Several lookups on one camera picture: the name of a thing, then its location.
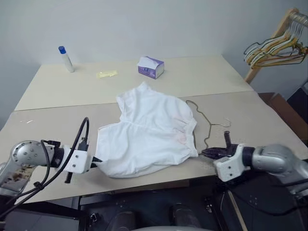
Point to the wooden clothes rack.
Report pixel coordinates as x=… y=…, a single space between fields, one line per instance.
x=280 y=26

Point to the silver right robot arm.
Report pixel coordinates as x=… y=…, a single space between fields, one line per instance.
x=274 y=157

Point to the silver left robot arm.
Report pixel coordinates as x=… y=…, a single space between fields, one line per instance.
x=26 y=151

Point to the black case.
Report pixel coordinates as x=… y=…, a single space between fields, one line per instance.
x=299 y=98

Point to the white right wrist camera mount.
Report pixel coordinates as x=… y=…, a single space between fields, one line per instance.
x=228 y=168

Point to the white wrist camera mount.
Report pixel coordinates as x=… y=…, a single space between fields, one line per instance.
x=228 y=168
x=78 y=161

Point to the white bottle with blue cap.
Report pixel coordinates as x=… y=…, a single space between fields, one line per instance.
x=67 y=60

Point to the white shorts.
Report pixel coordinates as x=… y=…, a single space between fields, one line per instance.
x=149 y=134

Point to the thin wooden stick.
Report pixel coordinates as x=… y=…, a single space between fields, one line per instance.
x=237 y=209

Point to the yellow plastic packet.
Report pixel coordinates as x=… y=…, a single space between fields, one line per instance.
x=107 y=73

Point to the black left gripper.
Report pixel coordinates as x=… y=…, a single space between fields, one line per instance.
x=68 y=178

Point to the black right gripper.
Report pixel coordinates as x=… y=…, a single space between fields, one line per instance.
x=229 y=150

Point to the purple tissue box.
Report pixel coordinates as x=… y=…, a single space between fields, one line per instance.
x=150 y=67

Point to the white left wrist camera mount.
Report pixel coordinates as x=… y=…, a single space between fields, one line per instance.
x=78 y=161

